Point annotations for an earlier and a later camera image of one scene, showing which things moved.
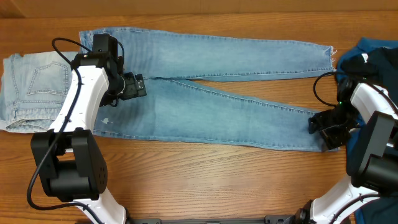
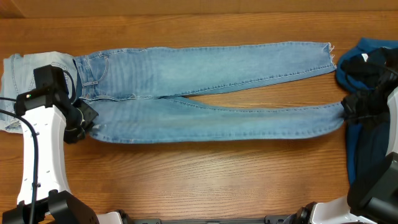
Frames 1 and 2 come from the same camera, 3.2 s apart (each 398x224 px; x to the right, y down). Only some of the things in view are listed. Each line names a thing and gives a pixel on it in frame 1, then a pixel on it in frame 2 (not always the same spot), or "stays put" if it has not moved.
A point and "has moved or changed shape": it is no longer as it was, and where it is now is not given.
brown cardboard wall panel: [37, 9] stays put
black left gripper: [134, 91] to [91, 114]
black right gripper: [325, 126] to [354, 106]
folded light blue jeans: [33, 88] stays put
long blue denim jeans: [175, 109] has moved or changed shape
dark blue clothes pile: [374, 61] stays put
